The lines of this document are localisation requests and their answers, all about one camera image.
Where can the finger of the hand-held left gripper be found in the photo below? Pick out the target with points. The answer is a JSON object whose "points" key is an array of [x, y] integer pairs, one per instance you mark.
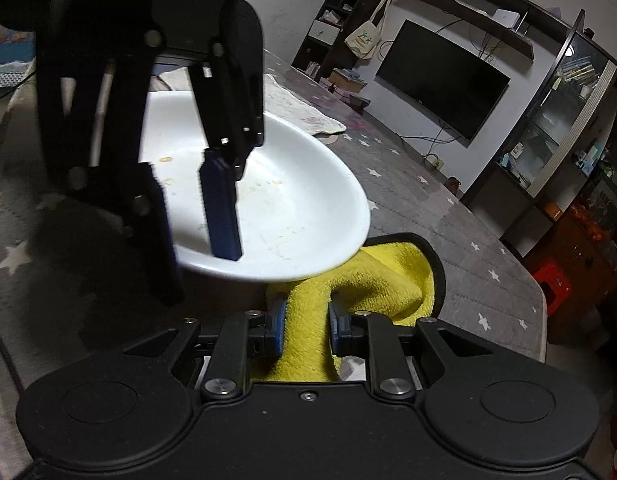
{"points": [[158, 245], [221, 210]]}

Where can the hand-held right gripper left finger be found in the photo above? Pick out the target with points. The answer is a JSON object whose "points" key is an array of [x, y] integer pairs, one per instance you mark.
{"points": [[278, 327]]}

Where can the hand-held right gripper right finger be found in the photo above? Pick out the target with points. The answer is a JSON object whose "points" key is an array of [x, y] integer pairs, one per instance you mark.
{"points": [[337, 331]]}

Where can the yellow towel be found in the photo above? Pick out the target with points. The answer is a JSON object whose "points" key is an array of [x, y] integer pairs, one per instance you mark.
{"points": [[308, 320]]}

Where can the white bowl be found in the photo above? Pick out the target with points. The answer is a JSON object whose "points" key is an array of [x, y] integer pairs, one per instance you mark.
{"points": [[298, 200]]}

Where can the patterned blanket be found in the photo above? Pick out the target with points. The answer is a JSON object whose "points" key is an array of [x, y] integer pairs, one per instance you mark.
{"points": [[8, 50]]}

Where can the white printed towel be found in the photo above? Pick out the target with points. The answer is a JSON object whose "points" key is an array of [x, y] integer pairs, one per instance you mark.
{"points": [[293, 105]]}

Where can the round beige-rimmed mat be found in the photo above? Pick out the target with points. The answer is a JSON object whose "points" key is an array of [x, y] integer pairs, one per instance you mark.
{"points": [[331, 138]]}

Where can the grey star tablecloth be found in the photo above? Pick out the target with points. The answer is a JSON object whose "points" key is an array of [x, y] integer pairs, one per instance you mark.
{"points": [[428, 220]]}

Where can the dark bookshelf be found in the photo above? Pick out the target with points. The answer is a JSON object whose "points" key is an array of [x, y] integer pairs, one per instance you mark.
{"points": [[301, 55]]}

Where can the cardboard box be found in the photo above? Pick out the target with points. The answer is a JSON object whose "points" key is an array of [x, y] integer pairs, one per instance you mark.
{"points": [[346, 81]]}

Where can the cream tote bag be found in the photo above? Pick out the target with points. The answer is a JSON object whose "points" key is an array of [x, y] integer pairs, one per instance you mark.
{"points": [[362, 40]]}

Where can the red plastic stool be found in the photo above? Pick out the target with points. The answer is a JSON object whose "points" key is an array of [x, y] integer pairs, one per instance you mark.
{"points": [[553, 282]]}

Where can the black television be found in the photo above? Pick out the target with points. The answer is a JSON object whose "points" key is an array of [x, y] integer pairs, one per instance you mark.
{"points": [[438, 80]]}

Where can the brown wooden cabinet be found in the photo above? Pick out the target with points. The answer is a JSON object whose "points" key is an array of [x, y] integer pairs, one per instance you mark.
{"points": [[588, 240]]}

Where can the glass display cabinet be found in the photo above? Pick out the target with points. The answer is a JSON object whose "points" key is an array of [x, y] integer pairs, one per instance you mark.
{"points": [[553, 110]]}

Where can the white router box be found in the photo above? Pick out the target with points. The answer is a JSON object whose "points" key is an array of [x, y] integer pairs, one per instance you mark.
{"points": [[507, 19]]}

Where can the wall power outlet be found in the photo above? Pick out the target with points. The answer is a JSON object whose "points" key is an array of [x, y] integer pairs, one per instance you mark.
{"points": [[438, 163]]}

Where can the dark wall shelf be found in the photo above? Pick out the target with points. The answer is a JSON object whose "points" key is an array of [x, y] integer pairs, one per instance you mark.
{"points": [[468, 10]]}

